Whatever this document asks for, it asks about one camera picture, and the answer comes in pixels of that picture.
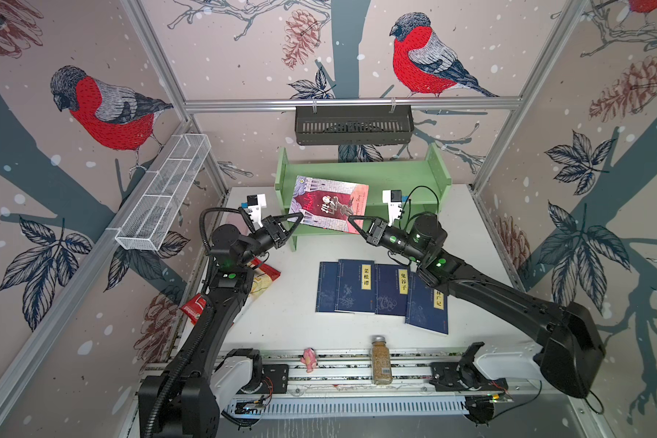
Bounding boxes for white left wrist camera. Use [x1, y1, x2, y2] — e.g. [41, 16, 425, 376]
[241, 193, 266, 227]

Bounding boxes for aluminium rail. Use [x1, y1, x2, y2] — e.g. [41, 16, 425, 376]
[136, 347, 581, 400]

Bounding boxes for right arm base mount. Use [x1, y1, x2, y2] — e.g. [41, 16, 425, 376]
[428, 341, 508, 393]

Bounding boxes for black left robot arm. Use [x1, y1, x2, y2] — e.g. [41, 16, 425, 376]
[138, 208, 303, 437]

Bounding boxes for pink Hamlet book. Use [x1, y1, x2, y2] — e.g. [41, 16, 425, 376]
[288, 175, 369, 234]

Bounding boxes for green wooden shelf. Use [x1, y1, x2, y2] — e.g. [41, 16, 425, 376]
[275, 145, 453, 251]

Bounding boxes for pink small toy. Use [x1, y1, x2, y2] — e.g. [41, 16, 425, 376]
[300, 348, 318, 373]

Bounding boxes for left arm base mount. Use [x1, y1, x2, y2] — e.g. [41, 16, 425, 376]
[210, 349, 289, 395]

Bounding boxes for black hanging basket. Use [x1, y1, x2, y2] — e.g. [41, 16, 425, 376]
[295, 105, 414, 146]

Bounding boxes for spice jar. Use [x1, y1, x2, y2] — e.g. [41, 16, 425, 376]
[370, 336, 392, 385]

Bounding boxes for leftmost blue book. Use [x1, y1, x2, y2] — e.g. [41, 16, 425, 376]
[315, 262, 339, 313]

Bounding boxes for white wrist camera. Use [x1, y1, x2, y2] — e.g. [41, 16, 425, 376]
[241, 193, 266, 227]
[383, 190, 405, 226]

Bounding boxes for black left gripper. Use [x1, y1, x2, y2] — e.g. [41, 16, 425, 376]
[238, 214, 302, 269]

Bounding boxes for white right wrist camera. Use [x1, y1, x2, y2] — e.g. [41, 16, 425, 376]
[383, 190, 405, 226]

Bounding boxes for red snack bag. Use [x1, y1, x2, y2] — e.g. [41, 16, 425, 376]
[181, 258, 281, 325]

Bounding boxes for white wire mesh basket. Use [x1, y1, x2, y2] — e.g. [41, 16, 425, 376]
[115, 133, 211, 251]

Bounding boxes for rightmost blue book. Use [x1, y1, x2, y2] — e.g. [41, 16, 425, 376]
[405, 272, 449, 335]

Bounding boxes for blue book yellow label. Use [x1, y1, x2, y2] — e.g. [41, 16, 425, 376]
[335, 259, 376, 314]

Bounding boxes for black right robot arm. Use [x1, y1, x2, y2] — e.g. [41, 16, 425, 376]
[349, 213, 606, 399]

